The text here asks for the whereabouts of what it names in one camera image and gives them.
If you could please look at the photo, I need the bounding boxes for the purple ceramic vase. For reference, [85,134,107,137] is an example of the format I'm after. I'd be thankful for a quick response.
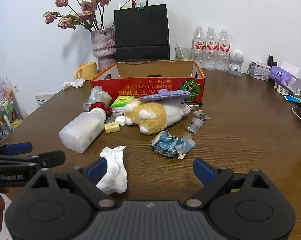
[91,28,116,72]

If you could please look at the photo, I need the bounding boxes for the red cardboard box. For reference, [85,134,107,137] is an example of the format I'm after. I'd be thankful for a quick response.
[90,61,205,102]

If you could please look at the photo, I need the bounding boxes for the red fabric rose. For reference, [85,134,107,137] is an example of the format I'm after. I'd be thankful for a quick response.
[89,102,113,116]

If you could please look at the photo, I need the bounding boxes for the small tin box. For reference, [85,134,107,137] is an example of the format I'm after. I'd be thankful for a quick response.
[247,61,271,81]

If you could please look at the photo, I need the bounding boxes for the water bottle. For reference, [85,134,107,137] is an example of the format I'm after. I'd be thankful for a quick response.
[217,29,230,72]
[192,26,206,67]
[205,27,218,69]

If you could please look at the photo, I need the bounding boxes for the water bottle left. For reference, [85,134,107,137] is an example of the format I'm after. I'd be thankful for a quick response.
[192,26,206,67]

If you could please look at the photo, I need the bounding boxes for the yellow white plush toy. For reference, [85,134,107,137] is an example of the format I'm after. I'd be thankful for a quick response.
[123,98,191,135]

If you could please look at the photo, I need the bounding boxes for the black pen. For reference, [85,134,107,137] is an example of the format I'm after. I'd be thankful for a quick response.
[185,101,202,107]

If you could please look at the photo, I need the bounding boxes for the yellow eraser block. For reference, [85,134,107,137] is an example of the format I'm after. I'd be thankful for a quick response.
[105,122,120,133]

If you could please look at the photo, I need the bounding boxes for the clear glass cup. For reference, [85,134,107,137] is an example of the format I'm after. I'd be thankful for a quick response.
[175,43,192,61]

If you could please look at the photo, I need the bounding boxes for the crumpled white paper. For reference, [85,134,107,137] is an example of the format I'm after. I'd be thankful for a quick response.
[63,79,85,90]

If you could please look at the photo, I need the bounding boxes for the green tissue packet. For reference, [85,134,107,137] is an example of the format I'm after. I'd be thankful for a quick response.
[111,95,135,113]

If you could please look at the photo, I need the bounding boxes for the water bottle middle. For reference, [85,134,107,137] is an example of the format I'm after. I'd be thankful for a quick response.
[205,27,218,69]

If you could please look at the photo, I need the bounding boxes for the yellow mug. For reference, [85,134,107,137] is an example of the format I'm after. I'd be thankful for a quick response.
[73,61,98,80]

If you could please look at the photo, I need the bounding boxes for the white robot figurine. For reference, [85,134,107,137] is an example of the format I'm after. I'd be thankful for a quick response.
[227,49,245,76]

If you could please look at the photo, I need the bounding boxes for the clear candy wrapper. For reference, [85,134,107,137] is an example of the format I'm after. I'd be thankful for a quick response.
[193,110,210,121]
[186,118,204,133]

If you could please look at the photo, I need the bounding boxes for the blue foil wrapper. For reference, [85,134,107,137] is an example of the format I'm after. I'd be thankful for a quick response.
[150,131,195,160]

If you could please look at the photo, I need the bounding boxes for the water bottle right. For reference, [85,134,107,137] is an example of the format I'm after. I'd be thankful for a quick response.
[217,29,230,72]

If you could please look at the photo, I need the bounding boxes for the clear plastic bag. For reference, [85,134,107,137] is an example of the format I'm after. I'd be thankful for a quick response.
[83,86,112,111]

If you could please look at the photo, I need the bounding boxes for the dried pink roses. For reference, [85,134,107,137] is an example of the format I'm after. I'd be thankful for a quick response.
[43,0,111,32]

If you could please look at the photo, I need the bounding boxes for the black paper bag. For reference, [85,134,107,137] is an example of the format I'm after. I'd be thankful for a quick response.
[113,0,170,62]

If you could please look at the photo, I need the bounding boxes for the white tissue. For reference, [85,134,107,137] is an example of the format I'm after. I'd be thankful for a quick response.
[96,146,128,195]

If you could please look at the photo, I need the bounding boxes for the purple crocheted hat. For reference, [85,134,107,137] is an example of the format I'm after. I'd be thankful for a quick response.
[138,89,190,101]

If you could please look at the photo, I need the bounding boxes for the purple tissue pack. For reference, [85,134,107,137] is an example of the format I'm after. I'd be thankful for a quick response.
[269,66,297,89]

